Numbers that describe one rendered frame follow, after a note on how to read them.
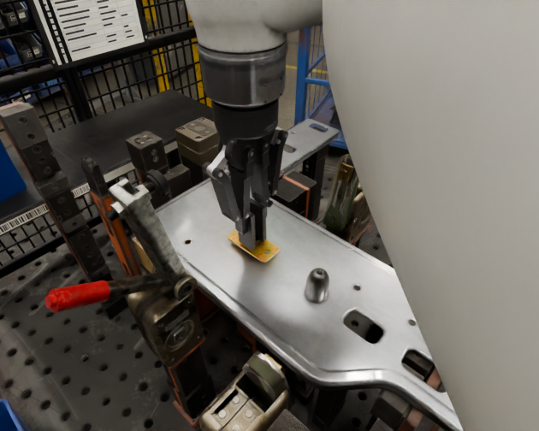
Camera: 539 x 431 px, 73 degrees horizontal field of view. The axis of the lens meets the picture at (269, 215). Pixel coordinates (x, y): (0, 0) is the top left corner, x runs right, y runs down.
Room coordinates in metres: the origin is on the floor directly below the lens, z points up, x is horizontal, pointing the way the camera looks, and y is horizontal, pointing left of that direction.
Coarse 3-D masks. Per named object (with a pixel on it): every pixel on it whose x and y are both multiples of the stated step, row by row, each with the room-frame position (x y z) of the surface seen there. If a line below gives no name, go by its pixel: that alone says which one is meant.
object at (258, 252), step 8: (232, 232) 0.41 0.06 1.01; (232, 240) 0.39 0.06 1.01; (256, 240) 0.38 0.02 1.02; (248, 248) 0.38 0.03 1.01; (256, 248) 0.38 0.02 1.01; (264, 248) 0.38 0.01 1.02; (272, 248) 0.38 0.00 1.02; (256, 256) 0.36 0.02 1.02; (264, 256) 0.36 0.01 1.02; (272, 256) 0.36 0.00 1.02
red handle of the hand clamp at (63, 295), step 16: (160, 272) 0.28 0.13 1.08; (64, 288) 0.21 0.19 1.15; (80, 288) 0.21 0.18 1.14; (96, 288) 0.22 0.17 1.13; (112, 288) 0.23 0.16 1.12; (128, 288) 0.24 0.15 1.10; (144, 288) 0.25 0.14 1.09; (48, 304) 0.19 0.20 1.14; (64, 304) 0.19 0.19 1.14; (80, 304) 0.20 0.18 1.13
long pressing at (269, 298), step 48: (192, 192) 0.53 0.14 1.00; (192, 240) 0.41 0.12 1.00; (288, 240) 0.41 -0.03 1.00; (336, 240) 0.41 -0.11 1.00; (240, 288) 0.31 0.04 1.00; (288, 288) 0.31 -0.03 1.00; (336, 288) 0.31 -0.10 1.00; (384, 288) 0.31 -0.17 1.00; (288, 336) 0.24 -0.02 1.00; (336, 336) 0.24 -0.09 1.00; (384, 336) 0.24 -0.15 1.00; (336, 384) 0.18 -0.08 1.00; (384, 384) 0.18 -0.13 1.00
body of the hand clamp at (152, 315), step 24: (168, 288) 0.29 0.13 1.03; (144, 312) 0.24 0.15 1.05; (168, 312) 0.24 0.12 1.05; (192, 312) 0.26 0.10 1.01; (144, 336) 0.25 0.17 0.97; (168, 336) 0.23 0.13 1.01; (192, 336) 0.26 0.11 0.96; (168, 360) 0.23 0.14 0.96; (192, 360) 0.26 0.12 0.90; (168, 384) 0.26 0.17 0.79; (192, 384) 0.25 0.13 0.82; (192, 408) 0.23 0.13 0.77
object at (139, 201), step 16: (160, 176) 0.29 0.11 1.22; (112, 192) 0.27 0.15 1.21; (128, 192) 0.26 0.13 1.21; (144, 192) 0.26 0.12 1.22; (160, 192) 0.28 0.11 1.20; (112, 208) 0.26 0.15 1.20; (128, 208) 0.25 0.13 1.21; (144, 208) 0.26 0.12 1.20; (128, 224) 0.27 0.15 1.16; (144, 224) 0.26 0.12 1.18; (160, 224) 0.27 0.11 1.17; (144, 240) 0.26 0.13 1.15; (160, 240) 0.26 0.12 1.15; (160, 256) 0.26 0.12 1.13; (176, 256) 0.27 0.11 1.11; (176, 272) 0.27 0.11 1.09
